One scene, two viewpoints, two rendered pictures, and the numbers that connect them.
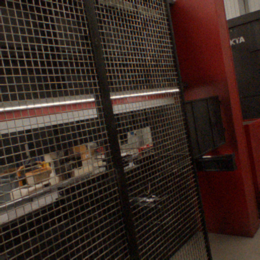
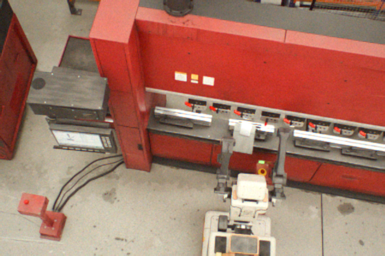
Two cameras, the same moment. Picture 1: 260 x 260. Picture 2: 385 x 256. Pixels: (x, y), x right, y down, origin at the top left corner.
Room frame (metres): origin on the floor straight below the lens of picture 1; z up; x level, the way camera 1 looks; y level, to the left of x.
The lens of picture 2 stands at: (3.80, 1.50, 4.90)
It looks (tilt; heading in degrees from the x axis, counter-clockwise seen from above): 65 degrees down; 240
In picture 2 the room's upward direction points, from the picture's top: 3 degrees clockwise
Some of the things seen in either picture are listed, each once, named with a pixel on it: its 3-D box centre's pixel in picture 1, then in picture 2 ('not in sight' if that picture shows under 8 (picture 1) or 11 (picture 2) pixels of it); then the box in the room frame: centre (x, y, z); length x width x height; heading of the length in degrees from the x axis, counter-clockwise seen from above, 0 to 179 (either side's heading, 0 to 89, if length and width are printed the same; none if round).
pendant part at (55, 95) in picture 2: not in sight; (78, 118); (3.71, -0.35, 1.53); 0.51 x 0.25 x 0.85; 146
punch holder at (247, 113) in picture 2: (122, 122); (246, 109); (2.47, 0.05, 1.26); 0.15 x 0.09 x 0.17; 142
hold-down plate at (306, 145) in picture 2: not in sight; (312, 145); (2.01, 0.49, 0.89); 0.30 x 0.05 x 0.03; 142
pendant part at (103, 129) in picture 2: not in sight; (85, 134); (3.72, -0.25, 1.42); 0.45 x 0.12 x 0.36; 146
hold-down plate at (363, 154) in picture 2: not in sight; (359, 154); (1.69, 0.73, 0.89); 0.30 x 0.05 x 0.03; 142
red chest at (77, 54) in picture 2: (239, 167); (95, 88); (3.41, -1.14, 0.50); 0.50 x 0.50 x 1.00; 52
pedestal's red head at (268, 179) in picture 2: not in sight; (267, 173); (2.44, 0.48, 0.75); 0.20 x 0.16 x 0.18; 146
